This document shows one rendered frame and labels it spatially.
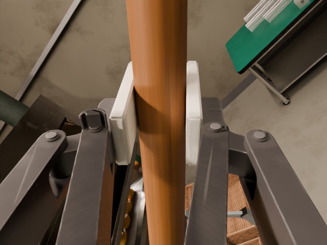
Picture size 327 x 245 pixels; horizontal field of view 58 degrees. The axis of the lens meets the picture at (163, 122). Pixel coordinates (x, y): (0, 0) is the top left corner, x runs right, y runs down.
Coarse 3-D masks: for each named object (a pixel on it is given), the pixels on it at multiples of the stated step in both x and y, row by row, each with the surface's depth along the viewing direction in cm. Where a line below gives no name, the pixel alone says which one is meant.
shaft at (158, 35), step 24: (144, 0) 13; (168, 0) 13; (144, 24) 14; (168, 24) 14; (144, 48) 14; (168, 48) 14; (144, 72) 15; (168, 72) 15; (144, 96) 16; (168, 96) 16; (144, 120) 17; (168, 120) 17; (144, 144) 18; (168, 144) 18; (144, 168) 19; (168, 168) 19; (168, 192) 20; (168, 216) 21; (168, 240) 23
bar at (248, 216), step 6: (186, 210) 154; (240, 210) 152; (246, 210) 149; (186, 216) 152; (228, 216) 152; (234, 216) 151; (240, 216) 151; (246, 216) 149; (252, 216) 149; (186, 222) 149; (252, 222) 152
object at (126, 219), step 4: (132, 192) 216; (128, 196) 214; (132, 196) 215; (128, 204) 206; (128, 208) 204; (128, 212) 204; (128, 216) 198; (124, 220) 194; (128, 220) 195; (124, 224) 192; (128, 224) 193; (124, 232) 189; (124, 236) 185; (124, 240) 184; (120, 244) 183; (124, 244) 183
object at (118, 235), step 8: (136, 144) 204; (136, 152) 198; (120, 176) 198; (128, 176) 178; (120, 184) 187; (128, 184) 173; (120, 192) 177; (128, 192) 169; (112, 208) 177; (112, 216) 168; (120, 216) 154; (112, 224) 160; (120, 224) 150; (120, 232) 147; (120, 240) 144
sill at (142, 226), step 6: (144, 192) 204; (144, 198) 199; (144, 204) 194; (144, 210) 189; (144, 216) 186; (138, 222) 186; (144, 222) 182; (138, 228) 181; (144, 228) 179; (138, 234) 177; (144, 234) 176; (138, 240) 173; (144, 240) 173
